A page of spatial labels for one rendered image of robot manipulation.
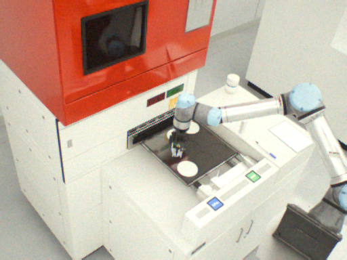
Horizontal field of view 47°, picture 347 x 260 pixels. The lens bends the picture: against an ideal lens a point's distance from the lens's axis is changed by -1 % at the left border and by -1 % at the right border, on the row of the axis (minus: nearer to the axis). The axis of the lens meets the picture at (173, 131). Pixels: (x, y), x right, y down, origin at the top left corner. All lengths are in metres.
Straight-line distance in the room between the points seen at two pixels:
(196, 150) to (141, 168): 0.29
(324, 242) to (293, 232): 0.14
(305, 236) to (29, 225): 1.81
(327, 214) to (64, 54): 1.21
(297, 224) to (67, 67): 1.13
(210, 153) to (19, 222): 1.45
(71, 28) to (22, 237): 1.73
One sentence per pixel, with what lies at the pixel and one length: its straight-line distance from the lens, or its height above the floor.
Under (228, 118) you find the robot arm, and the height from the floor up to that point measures 1.24.
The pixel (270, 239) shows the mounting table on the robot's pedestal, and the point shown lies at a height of 0.82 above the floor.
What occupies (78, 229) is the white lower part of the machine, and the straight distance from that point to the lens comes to 2.34.
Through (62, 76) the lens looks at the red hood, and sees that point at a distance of 1.52.
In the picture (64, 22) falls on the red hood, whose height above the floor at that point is 1.68.
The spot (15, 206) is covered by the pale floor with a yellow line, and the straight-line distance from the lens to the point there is 3.00.
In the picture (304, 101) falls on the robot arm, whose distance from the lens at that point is 1.62.
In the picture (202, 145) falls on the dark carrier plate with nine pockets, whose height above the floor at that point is 0.90.
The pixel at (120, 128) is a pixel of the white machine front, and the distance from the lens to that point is 1.97.
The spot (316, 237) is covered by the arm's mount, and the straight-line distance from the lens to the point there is 1.81.
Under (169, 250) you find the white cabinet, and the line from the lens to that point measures 1.88.
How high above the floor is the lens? 2.35
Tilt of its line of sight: 42 degrees down
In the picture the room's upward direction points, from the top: 8 degrees clockwise
